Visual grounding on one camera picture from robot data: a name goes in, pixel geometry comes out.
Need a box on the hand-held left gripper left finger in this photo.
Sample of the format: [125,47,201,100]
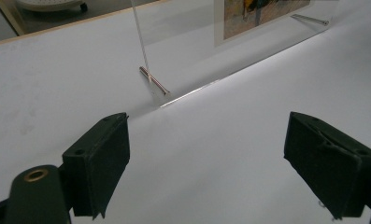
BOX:
[61,112,132,220]

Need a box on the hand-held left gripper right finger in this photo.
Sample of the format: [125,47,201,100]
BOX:
[283,110,371,220]

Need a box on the metal standoff pin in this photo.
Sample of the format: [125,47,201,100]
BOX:
[290,13,330,27]
[138,65,171,96]

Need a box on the clear acrylic photo frame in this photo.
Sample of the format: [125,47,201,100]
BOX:
[131,0,340,109]

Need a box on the photo card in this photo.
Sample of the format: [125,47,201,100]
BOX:
[213,0,312,48]

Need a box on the white table mat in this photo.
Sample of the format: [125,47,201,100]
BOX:
[0,0,371,224]

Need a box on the round wheeled base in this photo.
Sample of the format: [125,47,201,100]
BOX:
[16,0,90,14]

